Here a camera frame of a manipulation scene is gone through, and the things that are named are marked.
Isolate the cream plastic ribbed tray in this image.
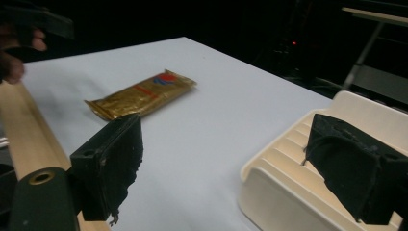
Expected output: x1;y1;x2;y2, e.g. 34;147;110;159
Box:
237;90;408;231

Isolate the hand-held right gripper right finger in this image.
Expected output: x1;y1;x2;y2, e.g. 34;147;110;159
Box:
302;113;408;226

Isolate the dark equipment with red light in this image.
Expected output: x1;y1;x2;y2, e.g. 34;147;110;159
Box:
256;0;325;81

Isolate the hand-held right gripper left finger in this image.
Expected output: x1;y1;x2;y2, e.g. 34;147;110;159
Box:
69;113;144;222

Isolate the gold foil packet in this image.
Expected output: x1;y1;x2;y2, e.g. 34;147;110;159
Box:
84;68;198;122

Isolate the beige table edge rail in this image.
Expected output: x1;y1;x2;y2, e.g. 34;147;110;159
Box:
0;81;112;231

